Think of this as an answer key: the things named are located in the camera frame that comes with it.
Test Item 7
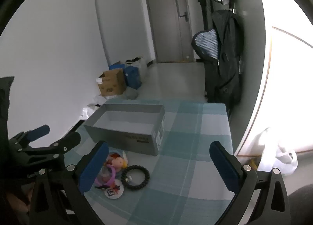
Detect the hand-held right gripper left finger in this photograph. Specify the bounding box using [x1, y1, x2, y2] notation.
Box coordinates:
[29, 140, 109, 225]

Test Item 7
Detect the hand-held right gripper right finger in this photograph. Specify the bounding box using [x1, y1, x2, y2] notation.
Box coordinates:
[210, 140, 291, 225]

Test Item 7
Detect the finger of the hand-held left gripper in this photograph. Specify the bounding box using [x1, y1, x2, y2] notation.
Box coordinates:
[18, 132, 82, 164]
[8, 125, 50, 152]

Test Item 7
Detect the purple bracelet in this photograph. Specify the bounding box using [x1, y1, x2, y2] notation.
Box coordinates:
[95, 164, 116, 187]

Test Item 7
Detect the small dark hair accessory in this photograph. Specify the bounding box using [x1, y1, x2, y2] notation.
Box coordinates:
[94, 183, 121, 190]

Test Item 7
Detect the round cartoon doll mirror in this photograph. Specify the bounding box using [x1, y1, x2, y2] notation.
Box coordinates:
[105, 151, 129, 170]

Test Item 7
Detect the white round badge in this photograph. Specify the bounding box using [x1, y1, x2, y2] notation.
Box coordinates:
[104, 178, 125, 199]

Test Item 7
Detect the grey cardboard box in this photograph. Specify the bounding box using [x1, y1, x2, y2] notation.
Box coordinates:
[84, 104, 165, 156]

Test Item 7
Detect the black scrunchie hair tie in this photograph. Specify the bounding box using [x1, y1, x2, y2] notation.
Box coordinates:
[121, 165, 150, 190]

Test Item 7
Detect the person's left hand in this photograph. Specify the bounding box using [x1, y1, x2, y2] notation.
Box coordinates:
[5, 188, 31, 216]

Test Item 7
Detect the crumpled white plastic bag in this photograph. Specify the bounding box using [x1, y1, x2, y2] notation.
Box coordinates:
[81, 95, 106, 121]

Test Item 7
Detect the teal checked blanket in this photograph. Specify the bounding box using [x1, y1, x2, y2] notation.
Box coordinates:
[61, 99, 235, 225]

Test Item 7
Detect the brown cardboard box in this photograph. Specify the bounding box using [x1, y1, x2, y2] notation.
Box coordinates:
[98, 68, 127, 97]

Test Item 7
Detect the grey plastic bag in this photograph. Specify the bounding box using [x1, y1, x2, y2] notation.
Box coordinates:
[124, 87, 138, 100]

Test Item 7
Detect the person's right leg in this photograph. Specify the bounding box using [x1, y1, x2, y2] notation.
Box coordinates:
[288, 184, 313, 225]

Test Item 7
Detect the blue carton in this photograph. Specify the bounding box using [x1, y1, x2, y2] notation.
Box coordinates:
[125, 66, 142, 90]
[109, 62, 125, 71]

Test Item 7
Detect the black jacket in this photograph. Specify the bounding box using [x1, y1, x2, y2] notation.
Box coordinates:
[205, 9, 245, 113]

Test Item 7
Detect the white translucent sack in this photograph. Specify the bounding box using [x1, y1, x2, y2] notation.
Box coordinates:
[126, 57, 148, 79]

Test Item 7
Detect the striped shirt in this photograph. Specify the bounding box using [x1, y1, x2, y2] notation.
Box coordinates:
[191, 29, 219, 61]

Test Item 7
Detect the grey door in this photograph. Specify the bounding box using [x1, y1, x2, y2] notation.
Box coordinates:
[144, 0, 194, 63]

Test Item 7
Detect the black coat rack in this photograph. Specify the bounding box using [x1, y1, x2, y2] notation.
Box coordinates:
[196, 0, 214, 97]

